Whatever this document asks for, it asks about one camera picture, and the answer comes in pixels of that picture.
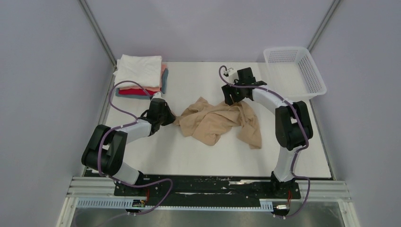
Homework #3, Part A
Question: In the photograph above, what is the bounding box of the white folded t shirt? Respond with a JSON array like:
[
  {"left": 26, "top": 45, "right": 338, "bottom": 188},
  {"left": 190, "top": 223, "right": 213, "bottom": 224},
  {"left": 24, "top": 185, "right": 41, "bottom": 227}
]
[{"left": 113, "top": 54, "right": 162, "bottom": 87}]

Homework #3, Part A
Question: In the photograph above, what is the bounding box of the pink folded t shirt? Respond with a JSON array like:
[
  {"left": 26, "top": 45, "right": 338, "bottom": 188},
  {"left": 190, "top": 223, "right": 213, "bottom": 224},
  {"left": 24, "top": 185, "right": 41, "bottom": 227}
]
[{"left": 120, "top": 64, "right": 168, "bottom": 93}]

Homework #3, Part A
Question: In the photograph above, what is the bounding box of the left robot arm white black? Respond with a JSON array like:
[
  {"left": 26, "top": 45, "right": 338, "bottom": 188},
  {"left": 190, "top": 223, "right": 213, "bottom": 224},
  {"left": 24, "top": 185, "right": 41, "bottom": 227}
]
[{"left": 81, "top": 97, "right": 175, "bottom": 196}]

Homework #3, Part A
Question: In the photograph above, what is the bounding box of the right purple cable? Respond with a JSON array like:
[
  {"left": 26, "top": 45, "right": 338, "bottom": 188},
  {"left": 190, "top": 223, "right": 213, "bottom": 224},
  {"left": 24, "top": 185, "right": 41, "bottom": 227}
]
[{"left": 218, "top": 65, "right": 311, "bottom": 219}]

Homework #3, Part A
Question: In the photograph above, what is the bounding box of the left side aluminium rail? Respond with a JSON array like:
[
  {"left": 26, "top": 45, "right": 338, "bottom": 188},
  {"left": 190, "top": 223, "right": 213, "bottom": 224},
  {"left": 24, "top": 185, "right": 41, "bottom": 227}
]
[{"left": 80, "top": 72, "right": 115, "bottom": 176}]

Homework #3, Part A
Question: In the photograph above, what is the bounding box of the red folded t shirt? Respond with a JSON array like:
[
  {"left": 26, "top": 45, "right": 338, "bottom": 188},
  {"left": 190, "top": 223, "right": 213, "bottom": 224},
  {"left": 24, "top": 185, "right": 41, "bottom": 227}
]
[{"left": 117, "top": 88, "right": 159, "bottom": 96}]

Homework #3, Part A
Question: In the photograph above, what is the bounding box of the white slotted cable duct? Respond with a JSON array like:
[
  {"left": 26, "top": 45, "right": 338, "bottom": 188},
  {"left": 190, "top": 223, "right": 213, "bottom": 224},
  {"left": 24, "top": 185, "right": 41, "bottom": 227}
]
[{"left": 76, "top": 198, "right": 274, "bottom": 212}]

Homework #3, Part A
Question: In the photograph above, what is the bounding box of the corner aluminium post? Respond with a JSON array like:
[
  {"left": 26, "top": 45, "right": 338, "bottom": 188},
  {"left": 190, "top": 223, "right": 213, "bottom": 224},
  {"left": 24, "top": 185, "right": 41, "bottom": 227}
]
[
  {"left": 307, "top": 0, "right": 343, "bottom": 52},
  {"left": 78, "top": 0, "right": 117, "bottom": 69}
]

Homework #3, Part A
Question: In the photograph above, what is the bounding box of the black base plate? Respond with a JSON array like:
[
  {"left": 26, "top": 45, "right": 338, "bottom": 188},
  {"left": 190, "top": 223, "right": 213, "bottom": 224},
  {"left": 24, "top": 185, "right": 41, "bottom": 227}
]
[{"left": 114, "top": 175, "right": 301, "bottom": 207}]

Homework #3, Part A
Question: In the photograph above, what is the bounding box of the aluminium frame rail front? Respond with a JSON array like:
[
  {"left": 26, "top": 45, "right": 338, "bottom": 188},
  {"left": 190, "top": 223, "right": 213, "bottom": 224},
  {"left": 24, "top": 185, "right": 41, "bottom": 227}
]
[{"left": 66, "top": 177, "right": 352, "bottom": 202}]

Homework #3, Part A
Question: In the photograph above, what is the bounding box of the right corner aluminium post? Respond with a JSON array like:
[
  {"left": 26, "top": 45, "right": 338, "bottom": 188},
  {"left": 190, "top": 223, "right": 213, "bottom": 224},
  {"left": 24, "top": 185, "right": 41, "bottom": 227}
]
[{"left": 307, "top": 0, "right": 343, "bottom": 52}]

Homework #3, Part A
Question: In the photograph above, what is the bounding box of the white plastic basket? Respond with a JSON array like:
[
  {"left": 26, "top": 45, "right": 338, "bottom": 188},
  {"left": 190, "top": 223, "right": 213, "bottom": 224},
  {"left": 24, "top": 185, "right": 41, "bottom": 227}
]
[{"left": 263, "top": 46, "right": 327, "bottom": 101}]

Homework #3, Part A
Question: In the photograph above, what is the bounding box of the left corner aluminium post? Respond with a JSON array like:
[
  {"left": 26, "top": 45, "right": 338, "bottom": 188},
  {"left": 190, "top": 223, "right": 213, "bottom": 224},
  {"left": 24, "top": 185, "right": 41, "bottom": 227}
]
[{"left": 78, "top": 0, "right": 117, "bottom": 69}]

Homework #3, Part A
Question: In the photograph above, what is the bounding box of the blue grey folded t shirt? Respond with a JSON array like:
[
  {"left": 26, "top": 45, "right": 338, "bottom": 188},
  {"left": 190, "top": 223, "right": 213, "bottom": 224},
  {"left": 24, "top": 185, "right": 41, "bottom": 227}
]
[{"left": 115, "top": 69, "right": 168, "bottom": 100}]

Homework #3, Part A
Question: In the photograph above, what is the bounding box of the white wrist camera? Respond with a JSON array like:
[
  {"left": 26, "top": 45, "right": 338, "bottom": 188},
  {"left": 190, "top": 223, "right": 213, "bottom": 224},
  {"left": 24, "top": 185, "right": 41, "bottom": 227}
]
[
  {"left": 222, "top": 68, "right": 238, "bottom": 84},
  {"left": 151, "top": 92, "right": 164, "bottom": 100}
]

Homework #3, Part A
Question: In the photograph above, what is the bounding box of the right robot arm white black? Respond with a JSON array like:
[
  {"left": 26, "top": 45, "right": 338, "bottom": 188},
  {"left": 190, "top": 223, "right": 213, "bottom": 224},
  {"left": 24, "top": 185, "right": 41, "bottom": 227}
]
[{"left": 218, "top": 65, "right": 314, "bottom": 198}]

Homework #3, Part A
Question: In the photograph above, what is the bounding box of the beige t shirt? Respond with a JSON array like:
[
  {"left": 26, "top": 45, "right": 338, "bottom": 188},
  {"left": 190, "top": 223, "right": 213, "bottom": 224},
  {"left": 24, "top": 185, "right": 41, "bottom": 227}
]
[{"left": 173, "top": 97, "right": 262, "bottom": 149}]

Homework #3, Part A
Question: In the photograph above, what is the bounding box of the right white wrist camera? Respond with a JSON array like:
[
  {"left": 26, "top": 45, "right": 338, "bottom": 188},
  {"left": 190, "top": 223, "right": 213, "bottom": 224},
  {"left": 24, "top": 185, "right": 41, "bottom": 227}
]
[{"left": 222, "top": 68, "right": 238, "bottom": 84}]

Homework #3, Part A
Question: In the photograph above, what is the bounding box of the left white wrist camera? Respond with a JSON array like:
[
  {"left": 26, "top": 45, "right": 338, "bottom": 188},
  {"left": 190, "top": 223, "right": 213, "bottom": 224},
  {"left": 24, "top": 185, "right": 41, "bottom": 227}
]
[{"left": 151, "top": 92, "right": 164, "bottom": 100}]

